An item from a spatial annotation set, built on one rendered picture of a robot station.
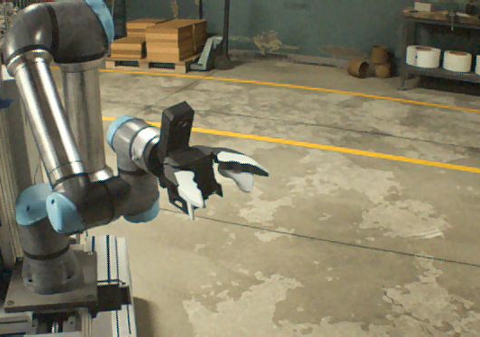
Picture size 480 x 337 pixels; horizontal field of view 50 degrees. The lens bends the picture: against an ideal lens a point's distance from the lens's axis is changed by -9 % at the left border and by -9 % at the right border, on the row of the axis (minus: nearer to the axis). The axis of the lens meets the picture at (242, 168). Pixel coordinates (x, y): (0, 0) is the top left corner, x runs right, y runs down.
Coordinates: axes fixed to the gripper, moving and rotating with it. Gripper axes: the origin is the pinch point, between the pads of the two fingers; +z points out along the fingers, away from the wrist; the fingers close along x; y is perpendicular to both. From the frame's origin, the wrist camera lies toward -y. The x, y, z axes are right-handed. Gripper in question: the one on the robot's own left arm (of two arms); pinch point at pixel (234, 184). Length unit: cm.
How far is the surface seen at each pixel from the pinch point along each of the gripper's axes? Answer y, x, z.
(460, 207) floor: 157, -236, -90
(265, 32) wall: 145, -422, -498
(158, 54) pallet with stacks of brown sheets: 141, -277, -533
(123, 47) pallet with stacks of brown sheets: 130, -253, -577
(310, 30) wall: 140, -453, -444
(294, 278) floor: 139, -101, -105
